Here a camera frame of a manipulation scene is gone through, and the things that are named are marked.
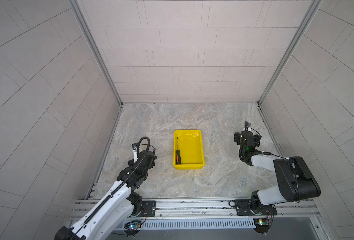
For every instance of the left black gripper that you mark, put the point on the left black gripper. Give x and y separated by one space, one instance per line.
152 162

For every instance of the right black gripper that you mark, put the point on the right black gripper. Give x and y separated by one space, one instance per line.
238 137

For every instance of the orange black screwdriver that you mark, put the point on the orange black screwdriver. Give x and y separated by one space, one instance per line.
178 154

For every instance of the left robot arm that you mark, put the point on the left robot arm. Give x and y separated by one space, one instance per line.
120 202

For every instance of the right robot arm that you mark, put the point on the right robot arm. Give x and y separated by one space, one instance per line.
295 181

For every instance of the yellow plastic bin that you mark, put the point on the yellow plastic bin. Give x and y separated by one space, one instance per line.
191 149

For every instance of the left controller board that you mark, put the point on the left controller board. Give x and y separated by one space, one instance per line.
132 226

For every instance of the controller board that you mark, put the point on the controller board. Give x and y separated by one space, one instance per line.
262 225
132 226

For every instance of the white ventilation grille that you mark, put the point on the white ventilation grille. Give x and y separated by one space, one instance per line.
198 224

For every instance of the right controller board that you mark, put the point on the right controller board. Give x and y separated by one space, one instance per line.
262 225

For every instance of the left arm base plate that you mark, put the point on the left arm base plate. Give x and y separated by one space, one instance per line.
145 208

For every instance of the aluminium mounting rail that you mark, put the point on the aluminium mounting rail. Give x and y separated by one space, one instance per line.
219 208

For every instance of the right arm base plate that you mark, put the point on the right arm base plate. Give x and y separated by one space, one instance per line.
245 208

